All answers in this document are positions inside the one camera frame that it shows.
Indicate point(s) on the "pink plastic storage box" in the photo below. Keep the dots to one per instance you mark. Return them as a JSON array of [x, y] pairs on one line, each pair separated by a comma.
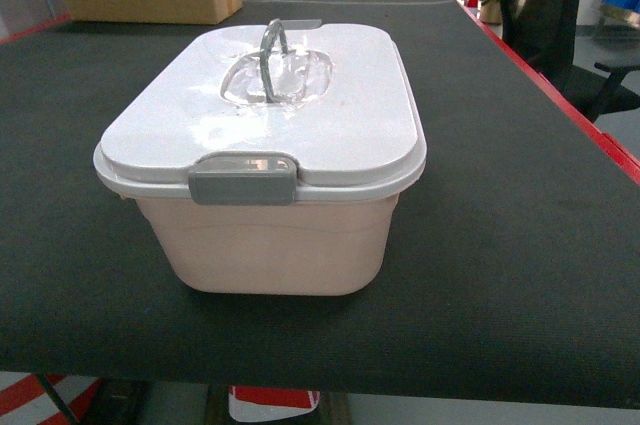
[[307, 248]]

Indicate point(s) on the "white box lid grey handle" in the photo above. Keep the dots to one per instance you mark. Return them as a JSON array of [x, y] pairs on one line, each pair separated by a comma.
[[326, 114]]

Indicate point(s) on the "black office chair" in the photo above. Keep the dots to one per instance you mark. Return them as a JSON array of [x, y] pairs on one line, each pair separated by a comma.
[[542, 33]]

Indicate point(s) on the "red white floor marker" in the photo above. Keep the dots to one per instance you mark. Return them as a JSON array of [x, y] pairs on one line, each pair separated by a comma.
[[249, 404]]

